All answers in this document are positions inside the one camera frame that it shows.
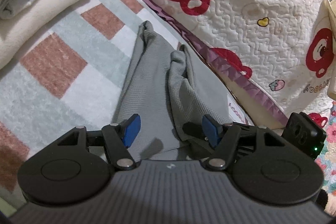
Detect white quilt with red bears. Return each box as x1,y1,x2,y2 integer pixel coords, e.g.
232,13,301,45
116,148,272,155
146,0,335,128

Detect grey knitted garment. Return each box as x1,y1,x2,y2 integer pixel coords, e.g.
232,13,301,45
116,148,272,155
113,21,232,161

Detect floral fabric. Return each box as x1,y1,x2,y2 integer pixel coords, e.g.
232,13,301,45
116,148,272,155
314,101,336,197

